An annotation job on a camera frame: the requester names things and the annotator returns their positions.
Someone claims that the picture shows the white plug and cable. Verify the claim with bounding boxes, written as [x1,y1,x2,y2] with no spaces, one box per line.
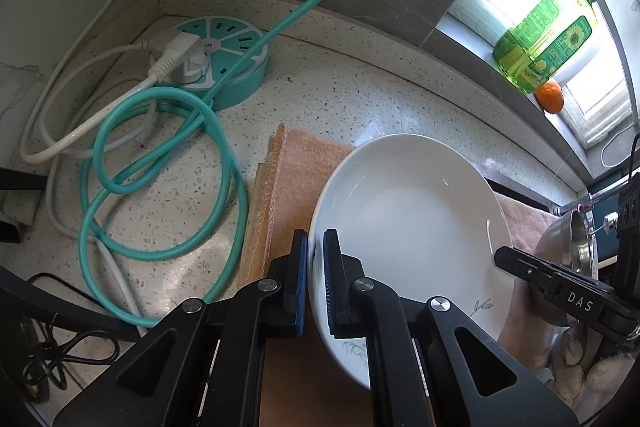
[18,0,208,323]

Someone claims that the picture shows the teal power cable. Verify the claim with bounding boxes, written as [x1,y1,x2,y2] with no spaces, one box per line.
[78,0,434,327]

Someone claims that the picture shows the white plate with grey leaves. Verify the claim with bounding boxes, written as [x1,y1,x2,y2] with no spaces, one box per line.
[308,134,513,387]

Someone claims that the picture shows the large stainless steel bowl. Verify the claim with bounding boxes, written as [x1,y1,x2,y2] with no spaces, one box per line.
[531,209,582,325]

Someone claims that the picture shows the orange-brown towel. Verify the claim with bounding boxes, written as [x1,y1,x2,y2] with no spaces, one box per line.
[236,124,555,426]

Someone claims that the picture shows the orange fruit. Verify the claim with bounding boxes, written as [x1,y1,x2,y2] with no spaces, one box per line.
[534,79,564,115]

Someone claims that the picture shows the black cables at left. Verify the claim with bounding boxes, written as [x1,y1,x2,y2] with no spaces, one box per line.
[0,265,141,403]

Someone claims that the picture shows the green dish soap bottle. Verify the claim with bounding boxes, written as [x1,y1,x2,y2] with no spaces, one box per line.
[492,0,598,95]

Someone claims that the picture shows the teal round power strip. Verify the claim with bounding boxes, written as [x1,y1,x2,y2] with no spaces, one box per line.
[150,15,270,112]

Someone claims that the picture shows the small steel bowl red base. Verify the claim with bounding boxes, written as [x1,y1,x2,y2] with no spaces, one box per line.
[570,210,598,280]

